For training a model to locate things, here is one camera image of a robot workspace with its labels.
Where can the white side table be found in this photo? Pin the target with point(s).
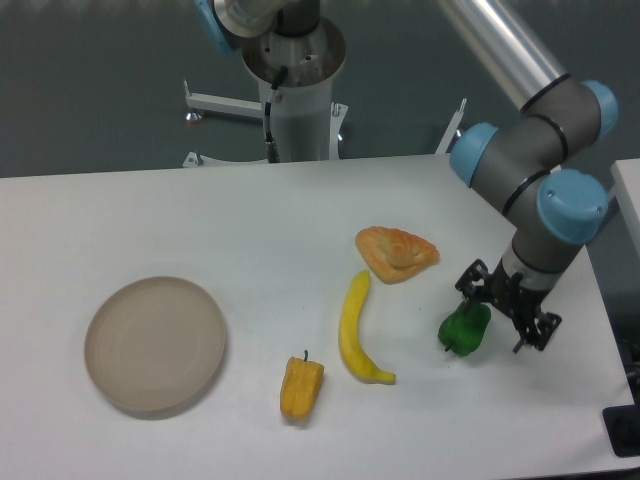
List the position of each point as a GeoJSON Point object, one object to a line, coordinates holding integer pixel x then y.
{"type": "Point", "coordinates": [626, 174]}

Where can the triangular golden pastry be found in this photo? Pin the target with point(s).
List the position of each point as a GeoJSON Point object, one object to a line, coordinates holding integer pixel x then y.
{"type": "Point", "coordinates": [395, 255]}

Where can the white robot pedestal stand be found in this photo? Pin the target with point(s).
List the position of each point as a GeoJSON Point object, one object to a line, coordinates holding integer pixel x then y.
{"type": "Point", "coordinates": [294, 61]}

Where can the yellow bell pepper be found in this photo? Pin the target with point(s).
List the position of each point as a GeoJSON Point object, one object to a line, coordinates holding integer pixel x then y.
{"type": "Point", "coordinates": [301, 384]}

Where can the black device at table edge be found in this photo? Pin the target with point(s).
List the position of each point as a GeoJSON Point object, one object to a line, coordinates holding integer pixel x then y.
{"type": "Point", "coordinates": [622, 425]}

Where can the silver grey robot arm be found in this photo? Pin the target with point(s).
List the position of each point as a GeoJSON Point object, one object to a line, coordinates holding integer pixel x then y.
{"type": "Point", "coordinates": [520, 171]}

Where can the yellow banana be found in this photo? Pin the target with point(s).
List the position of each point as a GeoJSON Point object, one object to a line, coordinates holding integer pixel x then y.
{"type": "Point", "coordinates": [354, 357]}

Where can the green bell pepper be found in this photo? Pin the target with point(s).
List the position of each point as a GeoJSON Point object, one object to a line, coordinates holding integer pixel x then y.
{"type": "Point", "coordinates": [462, 331]}

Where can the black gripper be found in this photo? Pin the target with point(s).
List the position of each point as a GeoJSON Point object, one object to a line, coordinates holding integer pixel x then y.
{"type": "Point", "coordinates": [480, 288]}

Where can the beige round plate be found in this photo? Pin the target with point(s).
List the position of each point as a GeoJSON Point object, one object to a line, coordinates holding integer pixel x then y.
{"type": "Point", "coordinates": [155, 346]}

